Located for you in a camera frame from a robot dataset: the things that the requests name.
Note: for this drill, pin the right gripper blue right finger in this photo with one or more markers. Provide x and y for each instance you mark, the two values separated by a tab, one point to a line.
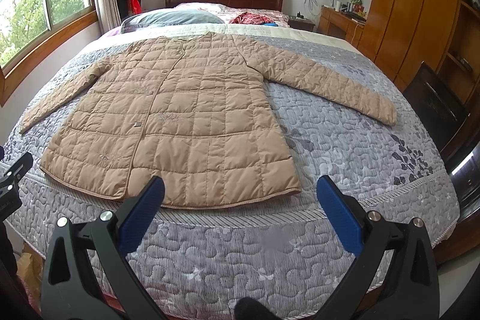
344	214

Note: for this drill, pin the tan quilted jacket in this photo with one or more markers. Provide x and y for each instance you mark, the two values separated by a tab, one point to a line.
192	112

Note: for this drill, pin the wooden wardrobe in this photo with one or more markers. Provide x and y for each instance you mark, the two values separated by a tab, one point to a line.
400	35

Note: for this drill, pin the grey patterned quilt bedspread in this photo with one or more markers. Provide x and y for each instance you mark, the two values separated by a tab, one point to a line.
284	252

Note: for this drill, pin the wooden desk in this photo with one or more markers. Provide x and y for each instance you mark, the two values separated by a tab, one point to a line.
336	24

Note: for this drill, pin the red patterned cloth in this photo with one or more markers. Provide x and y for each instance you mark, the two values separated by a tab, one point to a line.
253	19

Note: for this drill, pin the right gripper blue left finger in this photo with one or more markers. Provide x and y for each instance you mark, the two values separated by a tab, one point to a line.
136	214

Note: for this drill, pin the black nightstand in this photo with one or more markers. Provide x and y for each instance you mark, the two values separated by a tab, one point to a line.
301	24

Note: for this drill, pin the grey blue pillow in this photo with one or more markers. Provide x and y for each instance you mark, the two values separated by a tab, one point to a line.
167	17

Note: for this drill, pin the black chair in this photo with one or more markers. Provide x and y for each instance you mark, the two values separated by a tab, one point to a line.
439	109

